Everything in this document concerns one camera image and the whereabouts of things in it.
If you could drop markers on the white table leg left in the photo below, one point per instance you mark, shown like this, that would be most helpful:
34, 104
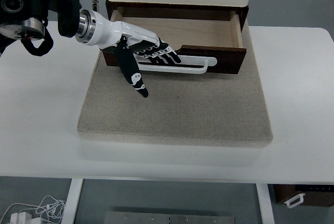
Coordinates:
72, 201

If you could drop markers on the dark wooden drawer white handle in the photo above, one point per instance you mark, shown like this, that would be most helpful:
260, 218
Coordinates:
205, 38

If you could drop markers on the white robotic hand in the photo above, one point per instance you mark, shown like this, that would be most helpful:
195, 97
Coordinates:
94, 29

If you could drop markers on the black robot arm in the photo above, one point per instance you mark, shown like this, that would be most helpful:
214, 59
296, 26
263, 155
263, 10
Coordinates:
26, 21

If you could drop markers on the beige fabric pad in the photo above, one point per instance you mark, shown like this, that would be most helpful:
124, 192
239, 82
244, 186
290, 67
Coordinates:
209, 109

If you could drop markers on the grey metal base plate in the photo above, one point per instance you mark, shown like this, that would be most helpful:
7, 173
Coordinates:
132, 217

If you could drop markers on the white table leg right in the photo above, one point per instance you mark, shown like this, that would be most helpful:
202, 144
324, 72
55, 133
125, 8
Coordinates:
265, 204

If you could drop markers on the dark wooden drawer housing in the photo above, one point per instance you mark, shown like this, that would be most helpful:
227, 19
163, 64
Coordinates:
177, 11

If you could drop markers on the white power adapter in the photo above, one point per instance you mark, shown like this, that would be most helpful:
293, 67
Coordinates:
20, 218

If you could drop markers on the white table leg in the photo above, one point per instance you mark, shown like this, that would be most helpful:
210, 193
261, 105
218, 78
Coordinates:
265, 204
72, 201

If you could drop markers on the spare brown drawer on floor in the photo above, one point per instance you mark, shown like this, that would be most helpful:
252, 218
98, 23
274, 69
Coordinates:
293, 195

